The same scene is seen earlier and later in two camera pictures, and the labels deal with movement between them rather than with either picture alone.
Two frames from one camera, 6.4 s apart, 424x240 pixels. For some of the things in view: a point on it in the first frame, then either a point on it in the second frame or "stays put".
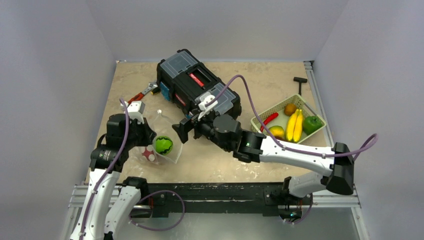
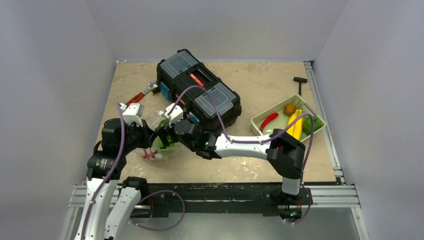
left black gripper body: (139, 135) stays put
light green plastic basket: (293, 121) stays put
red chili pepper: (268, 119) stays put
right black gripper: (191, 124) → (171, 131)
